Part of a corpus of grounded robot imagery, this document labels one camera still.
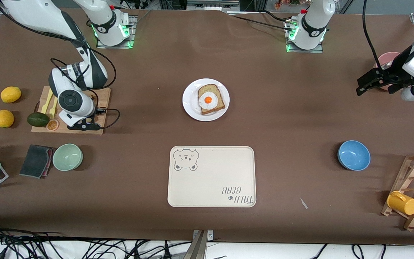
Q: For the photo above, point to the blue bowl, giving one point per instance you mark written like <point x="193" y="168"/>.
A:
<point x="354" y="155"/>

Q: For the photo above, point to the pink ribbed bowl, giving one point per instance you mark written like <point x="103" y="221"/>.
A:
<point x="386" y="57"/>

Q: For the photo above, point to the yellow plastic knife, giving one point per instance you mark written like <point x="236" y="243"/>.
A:
<point x="46" y="102"/>

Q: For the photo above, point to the yellow lemon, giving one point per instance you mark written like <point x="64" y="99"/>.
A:
<point x="4" y="118"/>
<point x="10" y="94"/>

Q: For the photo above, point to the white round plate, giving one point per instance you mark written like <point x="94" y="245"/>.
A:
<point x="192" y="108"/>

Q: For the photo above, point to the yellow mug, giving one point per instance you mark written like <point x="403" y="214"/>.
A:
<point x="404" y="204"/>

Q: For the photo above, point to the metal ladle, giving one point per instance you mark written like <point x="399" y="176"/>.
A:
<point x="386" y="65"/>

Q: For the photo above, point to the metal table edge bracket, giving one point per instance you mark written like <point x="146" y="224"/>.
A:
<point x="199" y="248"/>

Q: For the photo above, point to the yellow plastic fork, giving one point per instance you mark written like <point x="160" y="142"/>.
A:
<point x="54" y="106"/>

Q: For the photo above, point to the grey folded cloth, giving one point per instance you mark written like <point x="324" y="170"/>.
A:
<point x="34" y="162"/>

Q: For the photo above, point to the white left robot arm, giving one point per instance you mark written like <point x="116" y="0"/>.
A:
<point x="313" y="32"/>

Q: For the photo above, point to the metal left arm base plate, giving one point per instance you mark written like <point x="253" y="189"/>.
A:
<point x="306" y="50"/>

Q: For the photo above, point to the green avocado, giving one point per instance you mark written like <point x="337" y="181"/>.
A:
<point x="38" y="119"/>

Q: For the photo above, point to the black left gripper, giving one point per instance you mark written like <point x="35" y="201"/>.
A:
<point x="390" y="74"/>

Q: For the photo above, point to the wooden mug rack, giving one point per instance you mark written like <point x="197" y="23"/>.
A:
<point x="406" y="180"/>

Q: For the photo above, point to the wooden cutting board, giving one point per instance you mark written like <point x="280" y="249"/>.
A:
<point x="104" y="102"/>

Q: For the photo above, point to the orange slice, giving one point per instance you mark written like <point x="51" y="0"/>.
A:
<point x="52" y="125"/>

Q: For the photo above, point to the mint green bowl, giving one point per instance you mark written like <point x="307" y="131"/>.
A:
<point x="67" y="157"/>

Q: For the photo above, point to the cream tray with bear print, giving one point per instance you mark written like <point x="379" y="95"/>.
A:
<point x="212" y="176"/>

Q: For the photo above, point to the toy fried egg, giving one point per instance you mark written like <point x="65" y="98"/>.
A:
<point x="208" y="100"/>

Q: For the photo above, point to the grey metal box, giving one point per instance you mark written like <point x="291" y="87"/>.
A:
<point x="210" y="5"/>

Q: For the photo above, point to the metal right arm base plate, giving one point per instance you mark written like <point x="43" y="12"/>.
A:
<point x="115" y="46"/>

